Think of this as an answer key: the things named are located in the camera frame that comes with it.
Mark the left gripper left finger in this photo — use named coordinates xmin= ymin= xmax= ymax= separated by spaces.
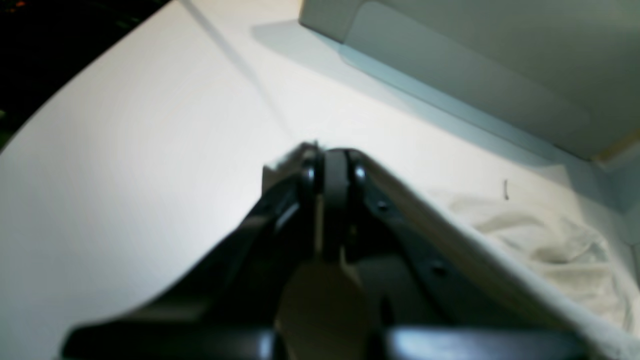
xmin=62 ymin=155 xmax=323 ymax=360

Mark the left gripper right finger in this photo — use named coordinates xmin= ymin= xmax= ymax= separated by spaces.
xmin=325 ymin=149 xmax=591 ymax=360

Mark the beige t-shirt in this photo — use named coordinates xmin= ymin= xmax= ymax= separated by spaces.
xmin=262 ymin=142 xmax=640 ymax=360

